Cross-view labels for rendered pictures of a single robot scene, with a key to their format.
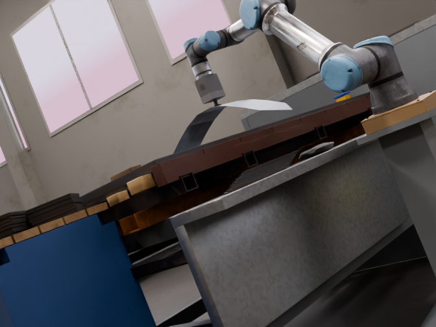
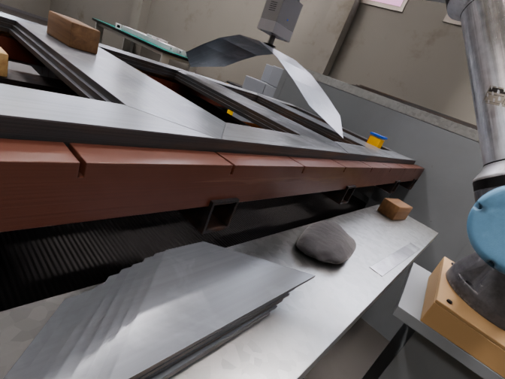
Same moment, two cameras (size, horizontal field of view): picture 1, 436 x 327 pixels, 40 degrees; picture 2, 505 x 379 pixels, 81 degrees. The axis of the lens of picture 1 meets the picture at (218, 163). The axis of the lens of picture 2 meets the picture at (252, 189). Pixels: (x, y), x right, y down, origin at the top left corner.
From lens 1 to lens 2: 153 cm
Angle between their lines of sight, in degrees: 24
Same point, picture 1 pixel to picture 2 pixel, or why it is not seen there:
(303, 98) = (343, 100)
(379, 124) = (458, 335)
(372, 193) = not seen: hidden behind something
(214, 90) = (282, 23)
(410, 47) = (471, 150)
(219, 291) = not seen: outside the picture
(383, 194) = not seen: hidden behind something
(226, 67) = (306, 18)
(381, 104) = (489, 302)
